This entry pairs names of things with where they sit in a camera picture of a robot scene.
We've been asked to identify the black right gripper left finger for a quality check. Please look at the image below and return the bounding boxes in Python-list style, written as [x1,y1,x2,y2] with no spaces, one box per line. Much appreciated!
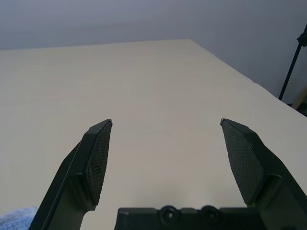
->
[28,119,113,230]

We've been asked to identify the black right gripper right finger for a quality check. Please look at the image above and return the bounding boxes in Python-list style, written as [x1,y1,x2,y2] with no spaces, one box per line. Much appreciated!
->
[220,118,307,230]

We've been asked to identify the black tripod stand pole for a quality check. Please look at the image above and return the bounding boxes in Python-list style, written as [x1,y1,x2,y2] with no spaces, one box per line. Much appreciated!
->
[278,23,307,101]

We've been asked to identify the light blue terry towel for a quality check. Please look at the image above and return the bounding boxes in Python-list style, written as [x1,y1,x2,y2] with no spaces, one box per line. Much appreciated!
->
[0,206,40,230]

